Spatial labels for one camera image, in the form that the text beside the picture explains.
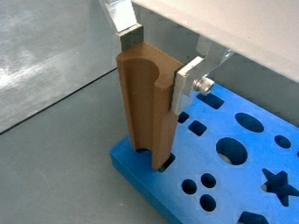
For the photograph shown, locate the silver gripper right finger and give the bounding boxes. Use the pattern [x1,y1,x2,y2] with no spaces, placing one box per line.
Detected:
[172,36,234,115]

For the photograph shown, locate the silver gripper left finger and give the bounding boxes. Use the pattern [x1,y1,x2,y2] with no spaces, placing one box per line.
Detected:
[98,0,144,51]

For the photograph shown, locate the brown arch block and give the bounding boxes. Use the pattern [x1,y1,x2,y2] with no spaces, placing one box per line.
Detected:
[116,42,183,170]

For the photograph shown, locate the blue shape sorting board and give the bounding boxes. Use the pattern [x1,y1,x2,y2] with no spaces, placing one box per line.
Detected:
[111,86,299,224]

